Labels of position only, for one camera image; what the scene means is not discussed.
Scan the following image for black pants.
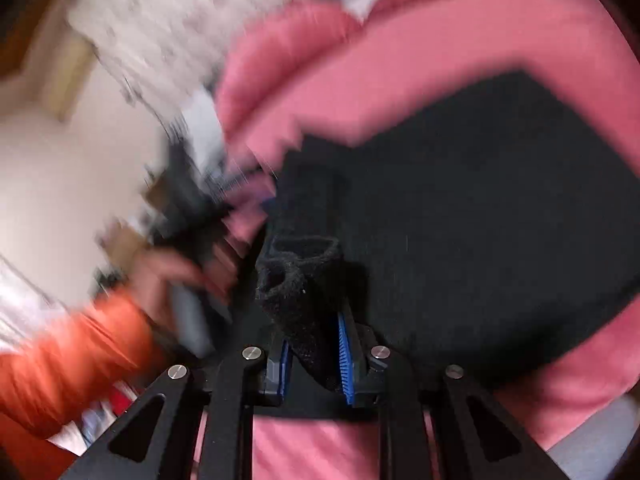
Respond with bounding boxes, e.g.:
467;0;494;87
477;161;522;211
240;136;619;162
255;70;640;422

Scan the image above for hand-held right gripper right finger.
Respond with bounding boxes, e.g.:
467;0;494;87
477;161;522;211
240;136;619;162
337;310;568;480

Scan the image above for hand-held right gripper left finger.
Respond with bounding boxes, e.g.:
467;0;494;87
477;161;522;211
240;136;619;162
60;337;292;480

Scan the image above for person's left forearm orange sleeve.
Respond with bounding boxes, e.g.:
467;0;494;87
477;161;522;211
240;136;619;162
0;291;168;480

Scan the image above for white patterned curtain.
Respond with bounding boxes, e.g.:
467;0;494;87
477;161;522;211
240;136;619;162
67;0;361;111

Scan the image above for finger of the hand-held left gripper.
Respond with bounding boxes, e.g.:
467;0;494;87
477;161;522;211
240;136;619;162
216;165;277;213

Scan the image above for person's left hand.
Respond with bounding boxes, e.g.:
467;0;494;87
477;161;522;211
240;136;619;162
126;249;237;323

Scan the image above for pink bed blanket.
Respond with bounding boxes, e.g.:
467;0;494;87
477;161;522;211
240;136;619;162
215;0;640;480

